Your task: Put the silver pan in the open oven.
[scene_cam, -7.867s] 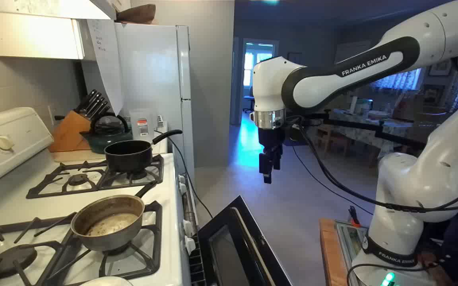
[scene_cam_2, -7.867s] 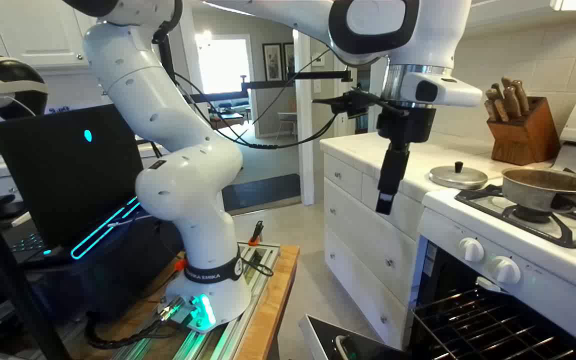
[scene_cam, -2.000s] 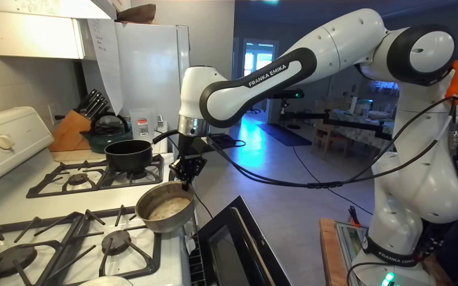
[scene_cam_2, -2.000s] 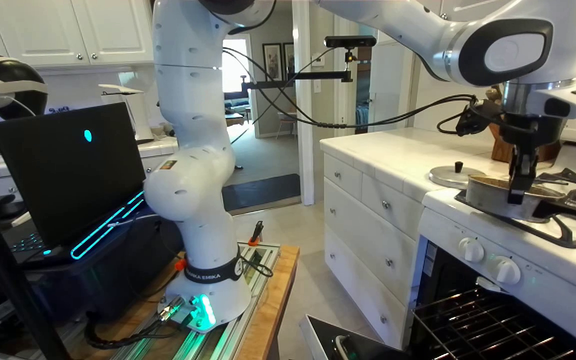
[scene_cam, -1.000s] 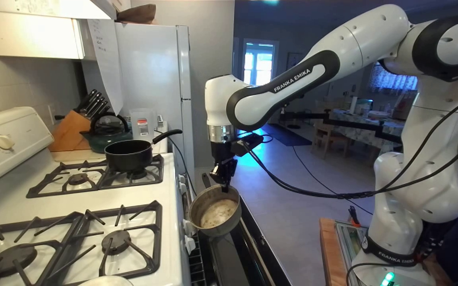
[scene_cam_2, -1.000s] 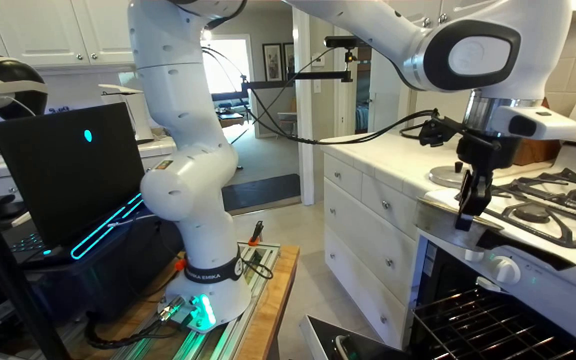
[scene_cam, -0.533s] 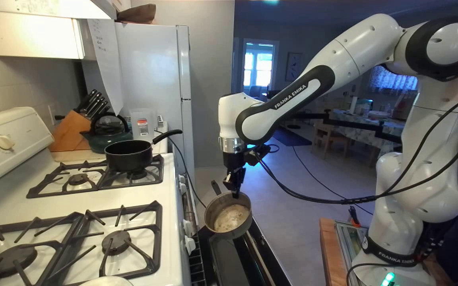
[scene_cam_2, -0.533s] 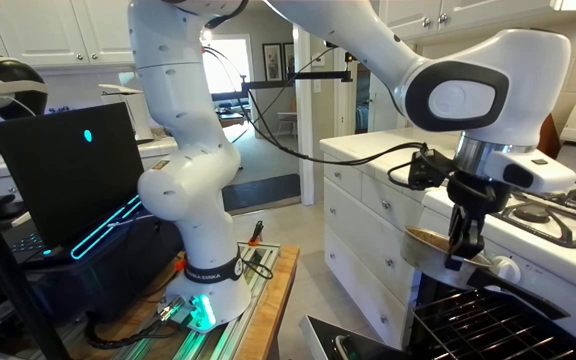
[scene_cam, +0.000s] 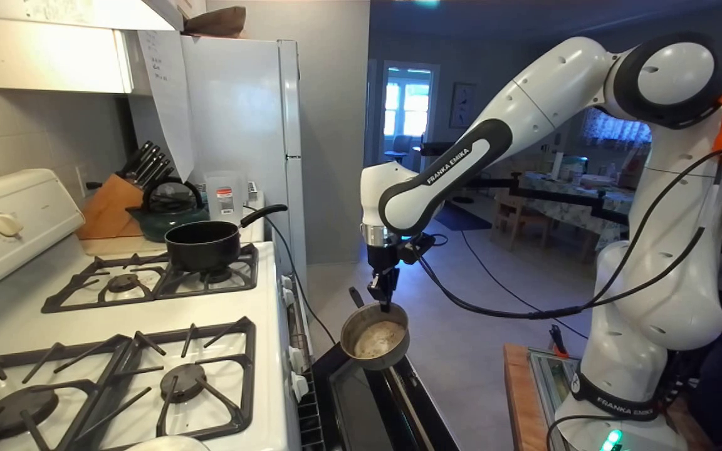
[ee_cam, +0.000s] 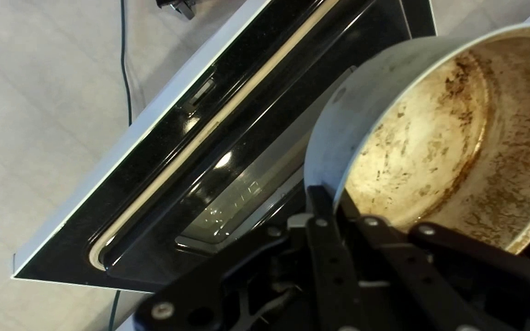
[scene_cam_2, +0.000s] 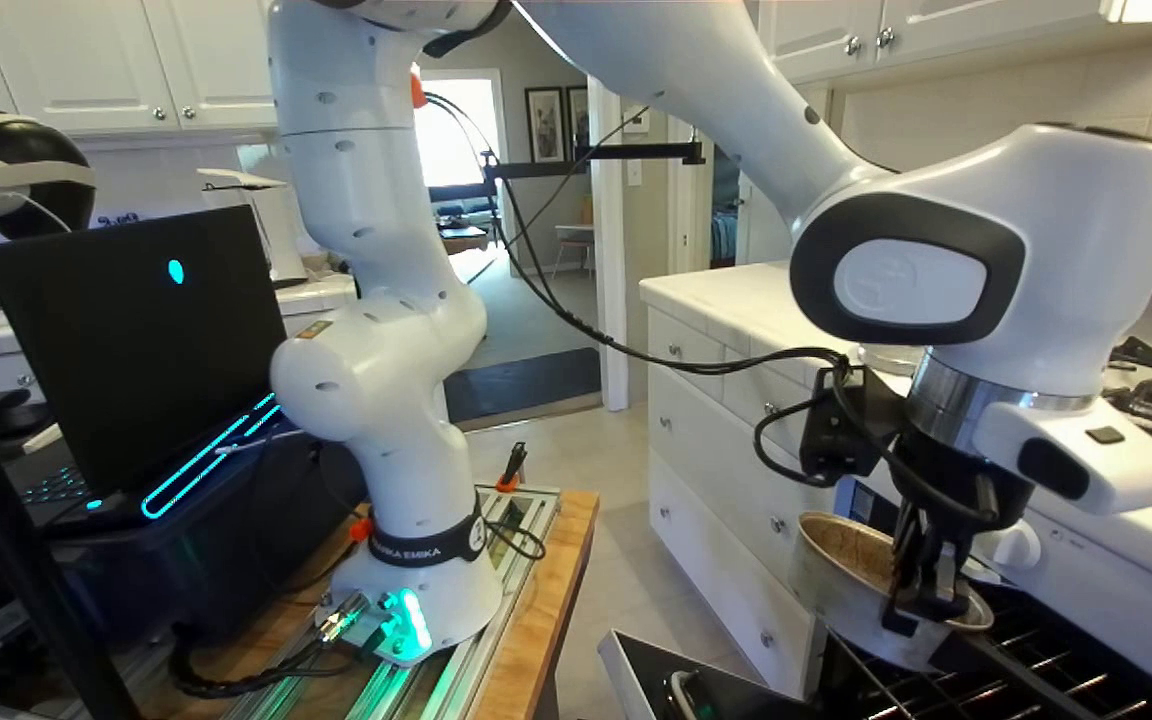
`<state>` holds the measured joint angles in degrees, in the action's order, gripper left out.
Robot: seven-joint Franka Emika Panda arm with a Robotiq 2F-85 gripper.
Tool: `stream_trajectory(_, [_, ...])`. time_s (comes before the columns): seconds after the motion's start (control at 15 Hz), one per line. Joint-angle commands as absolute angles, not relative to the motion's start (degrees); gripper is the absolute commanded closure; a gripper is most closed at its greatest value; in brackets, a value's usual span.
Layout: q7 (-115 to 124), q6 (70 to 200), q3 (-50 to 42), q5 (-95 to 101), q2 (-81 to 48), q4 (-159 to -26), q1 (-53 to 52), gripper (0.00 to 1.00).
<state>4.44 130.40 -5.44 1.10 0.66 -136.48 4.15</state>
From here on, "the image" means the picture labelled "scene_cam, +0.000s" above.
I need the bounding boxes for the oven door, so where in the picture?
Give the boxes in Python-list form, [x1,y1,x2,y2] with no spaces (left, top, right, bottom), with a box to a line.
[311,341,462,451]

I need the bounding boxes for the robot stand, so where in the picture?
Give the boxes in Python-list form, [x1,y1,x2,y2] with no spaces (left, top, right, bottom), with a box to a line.
[503,343,716,451]

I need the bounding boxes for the black cable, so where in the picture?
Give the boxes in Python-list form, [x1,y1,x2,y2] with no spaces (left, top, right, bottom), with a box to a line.
[460,231,589,340]
[243,205,338,346]

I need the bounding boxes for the burner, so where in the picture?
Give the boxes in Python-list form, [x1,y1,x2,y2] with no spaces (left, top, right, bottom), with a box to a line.
[0,386,60,439]
[160,363,207,403]
[105,273,142,295]

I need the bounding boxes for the wooden chair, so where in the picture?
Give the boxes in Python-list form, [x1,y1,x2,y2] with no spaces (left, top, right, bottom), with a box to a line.
[491,190,553,252]

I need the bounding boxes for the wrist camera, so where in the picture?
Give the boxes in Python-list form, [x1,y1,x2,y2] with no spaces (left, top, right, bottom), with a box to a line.
[399,232,437,264]

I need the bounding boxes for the red and black tool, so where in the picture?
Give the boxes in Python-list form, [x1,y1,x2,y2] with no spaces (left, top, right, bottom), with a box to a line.
[548,324,570,360]

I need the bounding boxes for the clear plastic container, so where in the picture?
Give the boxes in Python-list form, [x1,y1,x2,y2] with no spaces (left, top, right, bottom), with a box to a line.
[204,170,246,227]

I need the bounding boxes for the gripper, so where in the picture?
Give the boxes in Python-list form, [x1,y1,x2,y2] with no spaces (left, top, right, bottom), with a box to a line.
[367,244,401,313]

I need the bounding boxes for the oven door handle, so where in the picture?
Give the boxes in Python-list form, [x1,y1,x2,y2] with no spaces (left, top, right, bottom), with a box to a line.
[385,366,438,451]

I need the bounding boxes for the white gas stove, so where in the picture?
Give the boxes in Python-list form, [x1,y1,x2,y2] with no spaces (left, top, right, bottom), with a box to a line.
[0,168,462,451]

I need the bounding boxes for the white round lid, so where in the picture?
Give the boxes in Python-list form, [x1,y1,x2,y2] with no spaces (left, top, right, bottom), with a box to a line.
[125,435,211,451]

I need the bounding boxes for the white refrigerator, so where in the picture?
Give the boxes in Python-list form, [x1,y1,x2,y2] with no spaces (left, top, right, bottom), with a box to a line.
[128,34,308,290]

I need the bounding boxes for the wooden knife block with knives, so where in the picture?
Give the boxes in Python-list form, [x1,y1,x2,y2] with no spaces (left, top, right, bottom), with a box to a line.
[76,140,175,241]

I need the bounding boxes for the dark rug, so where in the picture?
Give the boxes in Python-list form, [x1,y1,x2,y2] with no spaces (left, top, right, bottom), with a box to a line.
[432,201,494,232]

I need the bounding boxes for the white paper sheet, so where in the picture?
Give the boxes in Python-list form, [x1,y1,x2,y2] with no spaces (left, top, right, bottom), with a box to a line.
[137,29,196,183]

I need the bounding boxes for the dark green kettle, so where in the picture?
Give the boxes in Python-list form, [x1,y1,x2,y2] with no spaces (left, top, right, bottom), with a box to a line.
[127,178,211,244]

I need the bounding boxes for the oven rack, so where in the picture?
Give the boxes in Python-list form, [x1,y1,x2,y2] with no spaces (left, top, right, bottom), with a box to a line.
[297,370,328,451]

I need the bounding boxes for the black saucepan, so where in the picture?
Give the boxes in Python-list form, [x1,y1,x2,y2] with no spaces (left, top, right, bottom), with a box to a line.
[165,204,289,272]

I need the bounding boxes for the black stove grate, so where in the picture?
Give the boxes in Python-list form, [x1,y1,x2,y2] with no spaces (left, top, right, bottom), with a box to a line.
[0,316,257,451]
[41,243,260,314]

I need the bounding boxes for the framed picture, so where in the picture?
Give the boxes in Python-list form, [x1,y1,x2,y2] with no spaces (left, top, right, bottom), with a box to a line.
[449,83,477,130]

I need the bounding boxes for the window with patterned curtain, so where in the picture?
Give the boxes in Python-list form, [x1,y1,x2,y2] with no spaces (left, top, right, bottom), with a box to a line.
[580,105,654,150]

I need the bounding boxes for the range hood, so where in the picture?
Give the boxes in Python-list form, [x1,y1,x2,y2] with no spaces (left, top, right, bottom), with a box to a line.
[0,0,185,95]

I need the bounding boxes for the table with patterned cloth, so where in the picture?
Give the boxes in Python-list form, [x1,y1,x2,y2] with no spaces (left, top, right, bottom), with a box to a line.
[516,171,636,246]

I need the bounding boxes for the silver pan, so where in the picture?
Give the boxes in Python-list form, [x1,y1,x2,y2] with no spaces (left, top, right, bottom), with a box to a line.
[340,286,411,371]

